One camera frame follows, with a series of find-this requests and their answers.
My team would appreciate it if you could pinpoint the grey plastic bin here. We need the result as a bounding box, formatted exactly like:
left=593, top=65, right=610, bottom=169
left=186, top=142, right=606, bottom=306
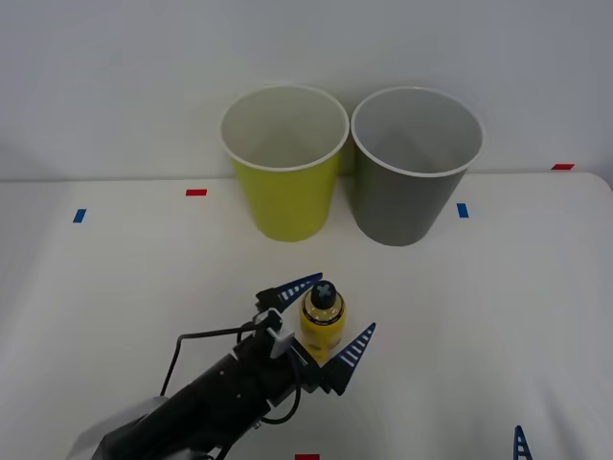
left=351, top=85, right=485, bottom=248

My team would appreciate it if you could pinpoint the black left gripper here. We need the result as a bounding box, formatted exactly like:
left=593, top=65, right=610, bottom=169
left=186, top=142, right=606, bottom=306
left=237, top=272, right=377, bottom=408

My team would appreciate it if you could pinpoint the yellow bottle with black cap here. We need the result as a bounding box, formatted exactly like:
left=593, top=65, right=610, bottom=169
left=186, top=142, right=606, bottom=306
left=299, top=279, right=346, bottom=363

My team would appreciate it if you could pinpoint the yellow-green plastic bin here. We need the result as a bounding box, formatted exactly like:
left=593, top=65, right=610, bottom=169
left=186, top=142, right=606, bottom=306
left=219, top=83, right=350, bottom=243

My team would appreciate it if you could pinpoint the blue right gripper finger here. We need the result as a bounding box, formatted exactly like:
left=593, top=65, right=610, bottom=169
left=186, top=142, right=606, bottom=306
left=512, top=425, right=534, bottom=460

